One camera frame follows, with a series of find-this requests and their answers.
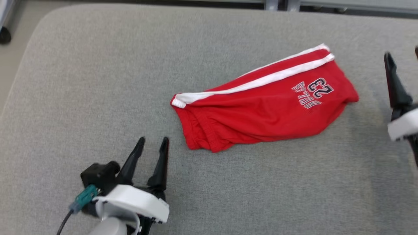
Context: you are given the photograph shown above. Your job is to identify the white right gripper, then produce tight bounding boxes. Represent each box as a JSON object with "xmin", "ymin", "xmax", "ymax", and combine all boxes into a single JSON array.
[{"xmin": 384, "ymin": 46, "xmax": 418, "ymax": 167}]

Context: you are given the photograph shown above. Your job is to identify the red shorts with number print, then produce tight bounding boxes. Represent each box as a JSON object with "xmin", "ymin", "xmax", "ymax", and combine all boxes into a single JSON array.
[{"xmin": 170, "ymin": 43, "xmax": 360, "ymax": 153}]

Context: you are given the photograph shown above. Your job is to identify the green cable connector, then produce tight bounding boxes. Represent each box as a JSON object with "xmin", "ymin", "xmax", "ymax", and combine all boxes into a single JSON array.
[{"xmin": 69, "ymin": 184, "xmax": 99, "ymax": 214}]

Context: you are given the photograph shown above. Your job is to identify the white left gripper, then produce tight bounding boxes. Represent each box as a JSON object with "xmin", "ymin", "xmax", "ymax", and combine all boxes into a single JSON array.
[{"xmin": 94, "ymin": 137, "xmax": 170, "ymax": 235}]

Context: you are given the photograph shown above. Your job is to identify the black caster wheel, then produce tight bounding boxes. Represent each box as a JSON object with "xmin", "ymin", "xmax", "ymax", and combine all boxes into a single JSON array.
[{"xmin": 0, "ymin": 26, "xmax": 12, "ymax": 45}]

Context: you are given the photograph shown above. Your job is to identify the thin black cable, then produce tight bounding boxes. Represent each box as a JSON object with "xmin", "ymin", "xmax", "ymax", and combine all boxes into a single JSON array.
[{"xmin": 56, "ymin": 209, "xmax": 74, "ymax": 235}]

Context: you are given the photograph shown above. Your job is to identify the grey metal floor rail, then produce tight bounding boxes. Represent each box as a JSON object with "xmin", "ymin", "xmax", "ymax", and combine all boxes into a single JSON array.
[{"xmin": 300, "ymin": 0, "xmax": 418, "ymax": 15}]

